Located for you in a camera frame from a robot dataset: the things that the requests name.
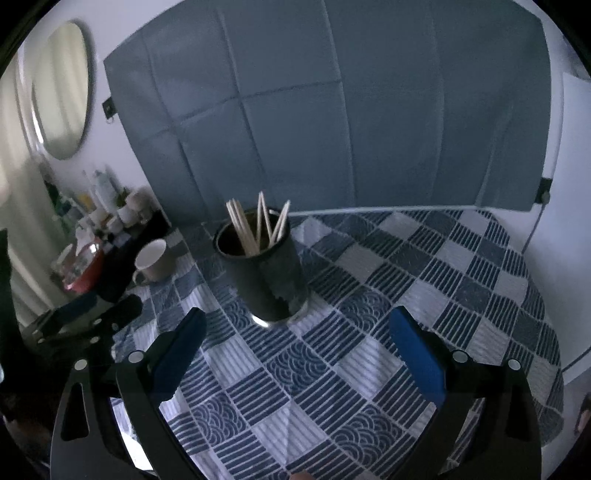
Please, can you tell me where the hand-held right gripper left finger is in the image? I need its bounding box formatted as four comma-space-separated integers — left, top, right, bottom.
50, 307, 208, 480

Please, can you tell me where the cluster of toiletry bottles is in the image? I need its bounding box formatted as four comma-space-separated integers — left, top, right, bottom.
44, 166, 158, 245

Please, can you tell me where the oval wall mirror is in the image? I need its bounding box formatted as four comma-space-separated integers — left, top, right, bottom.
30, 21, 96, 161

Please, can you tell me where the red bowl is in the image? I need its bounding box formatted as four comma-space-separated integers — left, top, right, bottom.
62, 242, 105, 296

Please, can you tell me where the brown wooden furniture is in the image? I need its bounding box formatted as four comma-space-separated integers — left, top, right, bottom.
574, 399, 591, 435

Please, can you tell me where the beige curtain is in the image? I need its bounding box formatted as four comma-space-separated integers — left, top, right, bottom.
0, 69, 63, 319

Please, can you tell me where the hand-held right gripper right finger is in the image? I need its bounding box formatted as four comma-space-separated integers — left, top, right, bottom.
388, 305, 544, 480

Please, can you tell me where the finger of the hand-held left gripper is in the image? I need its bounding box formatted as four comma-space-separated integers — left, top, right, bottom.
89, 294, 143, 345
34, 292, 99, 345

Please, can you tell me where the black clip with cable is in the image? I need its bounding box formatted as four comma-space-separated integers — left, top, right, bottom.
522, 178, 553, 254

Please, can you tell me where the black cylindrical utensil cup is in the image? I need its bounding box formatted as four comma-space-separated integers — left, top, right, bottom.
212, 209, 309, 329

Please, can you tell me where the grey backdrop cloth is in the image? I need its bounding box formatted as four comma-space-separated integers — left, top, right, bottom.
102, 0, 552, 227

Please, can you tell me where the white ceramic mug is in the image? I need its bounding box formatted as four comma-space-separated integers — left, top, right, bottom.
132, 239, 179, 285

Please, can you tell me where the blue white patterned tablecloth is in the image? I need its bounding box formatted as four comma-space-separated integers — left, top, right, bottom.
111, 208, 566, 480

